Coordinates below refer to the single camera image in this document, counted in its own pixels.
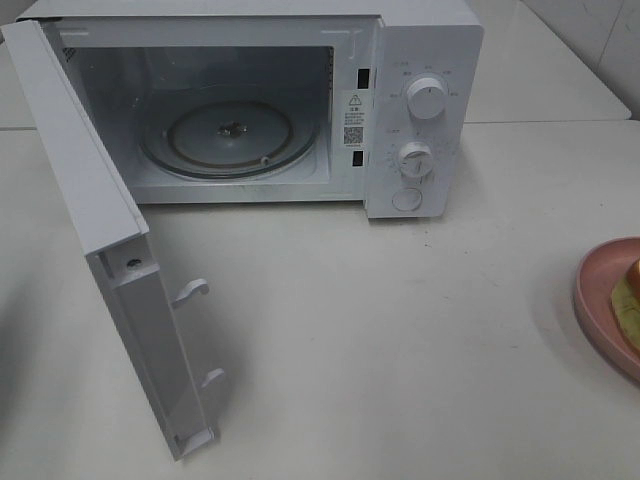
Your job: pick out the white round knob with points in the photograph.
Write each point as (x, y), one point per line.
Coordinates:
(426, 96)
(415, 160)

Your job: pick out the white microwave oven body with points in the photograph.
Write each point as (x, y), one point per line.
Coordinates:
(136, 56)

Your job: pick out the pink round plate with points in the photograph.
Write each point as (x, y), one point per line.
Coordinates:
(597, 273)

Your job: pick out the white bread sandwich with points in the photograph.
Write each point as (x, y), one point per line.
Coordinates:
(625, 304)

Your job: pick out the white warning label sticker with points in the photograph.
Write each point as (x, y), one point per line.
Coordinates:
(355, 107)

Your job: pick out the round white door button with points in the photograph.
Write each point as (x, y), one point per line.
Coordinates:
(407, 199)

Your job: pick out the white microwave door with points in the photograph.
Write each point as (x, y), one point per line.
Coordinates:
(113, 234)

